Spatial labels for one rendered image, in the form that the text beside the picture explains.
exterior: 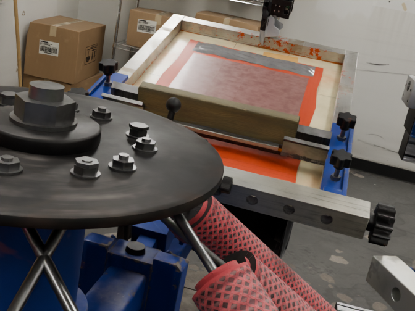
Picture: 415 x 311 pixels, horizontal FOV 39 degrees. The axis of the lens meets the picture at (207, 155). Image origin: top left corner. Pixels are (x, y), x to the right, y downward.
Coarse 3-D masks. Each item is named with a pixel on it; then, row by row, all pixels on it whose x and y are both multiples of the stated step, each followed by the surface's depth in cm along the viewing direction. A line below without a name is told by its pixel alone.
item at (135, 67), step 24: (168, 24) 177; (192, 24) 181; (216, 24) 181; (144, 48) 161; (264, 48) 179; (288, 48) 177; (312, 48) 175; (336, 48) 176; (120, 72) 147; (144, 72) 156; (336, 120) 139
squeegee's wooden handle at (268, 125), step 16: (144, 96) 129; (160, 96) 128; (176, 96) 127; (192, 96) 126; (208, 96) 127; (160, 112) 130; (176, 112) 129; (192, 112) 128; (208, 112) 127; (224, 112) 126; (240, 112) 125; (256, 112) 124; (272, 112) 125; (224, 128) 128; (240, 128) 127; (256, 128) 126; (272, 128) 125; (288, 128) 124
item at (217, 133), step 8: (176, 120) 130; (192, 128) 129; (200, 128) 128; (208, 128) 129; (216, 136) 128; (224, 136) 128; (232, 136) 127; (240, 136) 127; (256, 144) 127; (264, 144) 126; (272, 144) 126
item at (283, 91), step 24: (264, 72) 165; (288, 72) 167; (240, 96) 151; (264, 96) 153; (288, 96) 154; (312, 96) 156; (216, 144) 131; (240, 168) 124; (264, 168) 125; (288, 168) 126
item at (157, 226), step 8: (136, 224) 93; (144, 224) 93; (152, 224) 94; (160, 224) 94; (136, 232) 93; (144, 232) 93; (152, 232) 93; (160, 232) 92; (168, 232) 93; (160, 240) 93; (168, 240) 94; (160, 248) 94; (168, 248) 96
